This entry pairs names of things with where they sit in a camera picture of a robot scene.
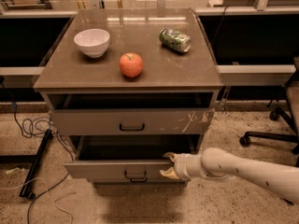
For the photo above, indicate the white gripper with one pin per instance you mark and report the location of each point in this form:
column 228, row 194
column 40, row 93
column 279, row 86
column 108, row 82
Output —
column 180, row 166

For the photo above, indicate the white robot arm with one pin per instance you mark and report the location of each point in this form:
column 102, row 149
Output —
column 217, row 164

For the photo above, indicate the grey top drawer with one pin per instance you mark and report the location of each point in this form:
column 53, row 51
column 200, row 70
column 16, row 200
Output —
column 132, row 121

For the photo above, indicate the black metal floor bar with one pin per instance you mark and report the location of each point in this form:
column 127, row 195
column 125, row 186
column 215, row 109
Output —
column 26, row 191

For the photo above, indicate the white ceramic bowl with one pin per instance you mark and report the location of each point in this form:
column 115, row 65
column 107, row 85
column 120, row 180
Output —
column 92, row 42

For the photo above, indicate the grey drawer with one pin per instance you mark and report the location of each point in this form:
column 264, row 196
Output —
column 124, row 159
column 132, row 121

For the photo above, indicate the grey drawer cabinet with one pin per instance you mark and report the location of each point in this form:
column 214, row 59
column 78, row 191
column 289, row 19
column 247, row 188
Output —
column 126, row 86

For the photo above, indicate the green soda can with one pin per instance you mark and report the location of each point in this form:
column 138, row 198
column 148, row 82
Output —
column 175, row 40

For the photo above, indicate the red apple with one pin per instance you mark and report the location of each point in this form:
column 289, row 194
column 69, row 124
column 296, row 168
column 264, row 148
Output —
column 131, row 64

